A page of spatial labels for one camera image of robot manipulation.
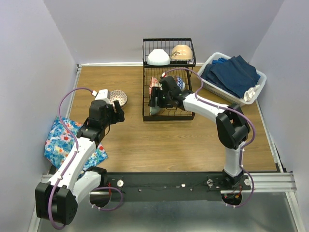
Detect blue zigzag red bowl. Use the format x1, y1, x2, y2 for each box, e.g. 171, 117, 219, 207
175, 76, 185, 91

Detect mint green bowl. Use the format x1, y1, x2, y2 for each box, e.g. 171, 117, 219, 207
149, 107, 161, 116

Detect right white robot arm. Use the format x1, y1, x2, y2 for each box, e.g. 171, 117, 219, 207
148, 76, 250, 189

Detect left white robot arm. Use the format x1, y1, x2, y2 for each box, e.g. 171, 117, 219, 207
35, 100, 125, 230

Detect red white patterned bowl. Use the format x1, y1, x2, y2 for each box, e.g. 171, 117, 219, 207
149, 77, 161, 95

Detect white ribbed bowl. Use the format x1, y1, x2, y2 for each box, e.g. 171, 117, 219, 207
147, 49, 170, 66

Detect beige floral bowl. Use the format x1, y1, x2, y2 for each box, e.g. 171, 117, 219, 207
170, 44, 193, 60

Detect blue floral cloth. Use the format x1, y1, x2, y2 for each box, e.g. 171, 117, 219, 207
44, 117, 108, 171

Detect dark blue folded cloth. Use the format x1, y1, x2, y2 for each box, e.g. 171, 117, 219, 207
200, 56, 260, 101

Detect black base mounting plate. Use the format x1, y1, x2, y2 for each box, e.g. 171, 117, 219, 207
89, 171, 256, 203

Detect white plastic basket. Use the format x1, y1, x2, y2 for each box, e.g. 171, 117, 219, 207
198, 52, 267, 106

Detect white crumpled cloth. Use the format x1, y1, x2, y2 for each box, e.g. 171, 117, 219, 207
243, 85, 260, 102

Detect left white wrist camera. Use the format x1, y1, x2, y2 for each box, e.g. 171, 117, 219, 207
95, 89, 111, 104

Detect black wire dish rack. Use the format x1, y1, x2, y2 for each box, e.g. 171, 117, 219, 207
142, 38, 196, 121

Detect aluminium frame rail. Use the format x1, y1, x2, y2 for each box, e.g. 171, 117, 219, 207
26, 64, 300, 232

